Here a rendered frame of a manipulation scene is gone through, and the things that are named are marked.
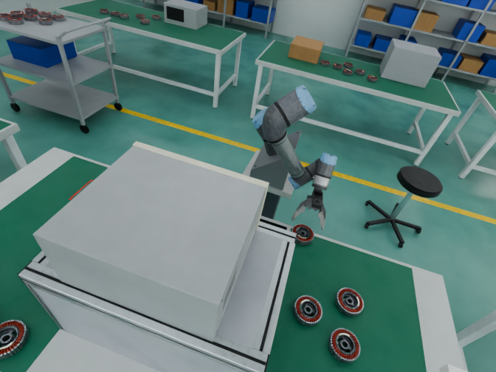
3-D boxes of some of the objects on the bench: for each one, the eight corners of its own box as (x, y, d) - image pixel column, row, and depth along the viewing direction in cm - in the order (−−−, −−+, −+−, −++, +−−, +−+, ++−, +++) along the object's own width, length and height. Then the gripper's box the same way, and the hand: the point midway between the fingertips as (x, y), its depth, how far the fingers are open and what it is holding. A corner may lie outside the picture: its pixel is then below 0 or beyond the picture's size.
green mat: (74, 156, 164) (73, 156, 164) (170, 188, 156) (170, 187, 156) (-134, 308, 96) (-134, 308, 96) (19, 379, 88) (19, 379, 88)
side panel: (111, 263, 120) (94, 212, 98) (117, 266, 119) (102, 215, 98) (60, 328, 100) (23, 283, 78) (67, 331, 99) (32, 286, 77)
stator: (360, 364, 104) (364, 362, 102) (330, 362, 104) (333, 359, 101) (353, 332, 112) (356, 328, 110) (325, 329, 112) (328, 325, 109)
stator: (293, 224, 149) (295, 220, 147) (314, 232, 147) (316, 228, 145) (288, 240, 141) (289, 235, 138) (310, 249, 139) (312, 244, 137)
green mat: (291, 228, 147) (291, 228, 147) (411, 268, 139) (412, 268, 139) (226, 475, 79) (226, 475, 79) (456, 581, 71) (456, 582, 71)
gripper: (338, 190, 140) (325, 228, 142) (299, 178, 142) (287, 216, 144) (341, 193, 131) (327, 232, 134) (300, 179, 133) (286, 219, 136)
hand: (306, 226), depth 136 cm, fingers open, 14 cm apart
